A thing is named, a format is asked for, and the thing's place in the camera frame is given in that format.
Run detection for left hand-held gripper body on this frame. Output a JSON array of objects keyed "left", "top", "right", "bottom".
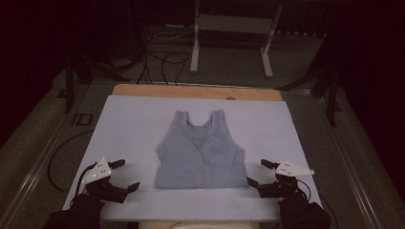
[{"left": 80, "top": 156, "right": 130, "bottom": 204}]

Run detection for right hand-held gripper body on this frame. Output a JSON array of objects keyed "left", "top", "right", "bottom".
[{"left": 256, "top": 159, "right": 315, "bottom": 199}]

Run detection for grey sleeveless crop top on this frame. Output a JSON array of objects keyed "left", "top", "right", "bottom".
[{"left": 154, "top": 109, "right": 249, "bottom": 190}]

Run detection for person's left hand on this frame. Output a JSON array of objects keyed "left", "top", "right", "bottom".
[{"left": 70, "top": 190, "right": 106, "bottom": 224}]

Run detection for person's right hand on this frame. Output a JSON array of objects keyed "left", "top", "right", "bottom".
[{"left": 278, "top": 193, "right": 315, "bottom": 224}]

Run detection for pale blue table mat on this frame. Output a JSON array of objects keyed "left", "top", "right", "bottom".
[{"left": 62, "top": 94, "right": 323, "bottom": 222}]

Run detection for black tripod stand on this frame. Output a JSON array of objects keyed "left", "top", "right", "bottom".
[
  {"left": 56, "top": 52, "right": 132, "bottom": 115},
  {"left": 276, "top": 31, "right": 342, "bottom": 128}
]

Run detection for white metal stand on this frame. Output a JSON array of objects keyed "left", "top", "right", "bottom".
[{"left": 189, "top": 0, "right": 284, "bottom": 79}]

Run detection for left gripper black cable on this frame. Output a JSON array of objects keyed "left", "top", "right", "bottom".
[{"left": 69, "top": 162, "right": 97, "bottom": 208}]

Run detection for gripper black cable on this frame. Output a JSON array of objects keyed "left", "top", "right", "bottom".
[
  {"left": 69, "top": 162, "right": 97, "bottom": 208},
  {"left": 296, "top": 178, "right": 339, "bottom": 229}
]

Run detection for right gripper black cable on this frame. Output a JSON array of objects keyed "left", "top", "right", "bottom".
[{"left": 296, "top": 178, "right": 339, "bottom": 229}]

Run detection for long black floor cable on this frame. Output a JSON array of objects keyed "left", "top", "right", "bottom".
[{"left": 47, "top": 129, "right": 96, "bottom": 194}]

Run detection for metal floor rail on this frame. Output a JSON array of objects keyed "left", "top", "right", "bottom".
[
  {"left": 0, "top": 109, "right": 79, "bottom": 229},
  {"left": 313, "top": 94, "right": 397, "bottom": 229}
]

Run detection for black looped floor cables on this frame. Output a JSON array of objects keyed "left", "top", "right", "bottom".
[{"left": 136, "top": 51, "right": 191, "bottom": 86}]

